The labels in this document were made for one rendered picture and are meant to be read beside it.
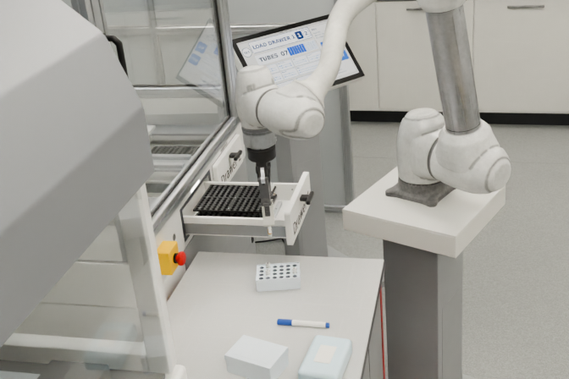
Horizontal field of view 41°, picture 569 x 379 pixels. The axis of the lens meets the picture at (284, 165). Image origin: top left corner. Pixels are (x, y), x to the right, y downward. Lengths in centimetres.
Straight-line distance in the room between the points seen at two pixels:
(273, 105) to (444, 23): 53
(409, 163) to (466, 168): 24
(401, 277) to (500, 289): 102
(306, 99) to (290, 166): 150
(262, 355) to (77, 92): 85
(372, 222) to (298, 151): 96
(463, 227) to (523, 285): 132
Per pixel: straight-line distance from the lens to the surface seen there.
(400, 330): 273
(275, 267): 224
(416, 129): 237
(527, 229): 404
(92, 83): 134
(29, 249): 112
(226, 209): 235
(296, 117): 177
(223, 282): 225
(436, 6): 204
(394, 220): 235
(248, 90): 191
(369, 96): 528
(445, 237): 228
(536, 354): 321
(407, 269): 258
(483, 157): 223
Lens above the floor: 196
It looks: 24 degrees down
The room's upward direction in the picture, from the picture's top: 5 degrees counter-clockwise
